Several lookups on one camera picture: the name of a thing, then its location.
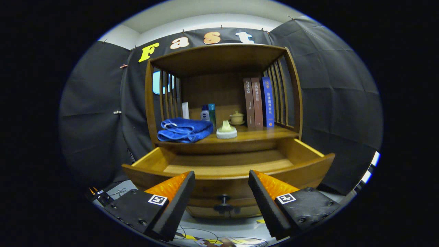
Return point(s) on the teal bottle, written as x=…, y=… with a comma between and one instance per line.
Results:
x=212, y=113

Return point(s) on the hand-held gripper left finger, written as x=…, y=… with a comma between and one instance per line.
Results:
x=176, y=209

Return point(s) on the dark brown book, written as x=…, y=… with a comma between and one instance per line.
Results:
x=249, y=103

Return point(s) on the wooden drawer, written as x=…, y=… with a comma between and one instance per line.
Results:
x=233, y=187

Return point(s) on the blue book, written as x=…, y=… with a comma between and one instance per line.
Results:
x=268, y=103

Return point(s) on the beige lidded teacup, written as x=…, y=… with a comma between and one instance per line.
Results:
x=236, y=118

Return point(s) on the reddish brown book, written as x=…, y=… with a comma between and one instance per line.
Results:
x=257, y=103

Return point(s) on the black backdrop cloth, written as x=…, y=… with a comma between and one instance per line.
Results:
x=343, y=103

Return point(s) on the blue folded towel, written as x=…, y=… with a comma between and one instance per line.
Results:
x=185, y=130

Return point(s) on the wooden cabinet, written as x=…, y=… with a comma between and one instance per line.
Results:
x=212, y=89

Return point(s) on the yellow black floor tape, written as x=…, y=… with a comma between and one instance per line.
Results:
x=192, y=237

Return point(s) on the white blue lotion bottle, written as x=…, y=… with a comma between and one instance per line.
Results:
x=205, y=116

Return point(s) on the white slotted panel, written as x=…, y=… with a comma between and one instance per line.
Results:
x=375, y=159

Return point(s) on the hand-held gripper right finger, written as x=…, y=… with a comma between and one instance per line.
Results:
x=267, y=209

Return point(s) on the white paper card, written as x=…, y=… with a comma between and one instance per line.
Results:
x=185, y=110

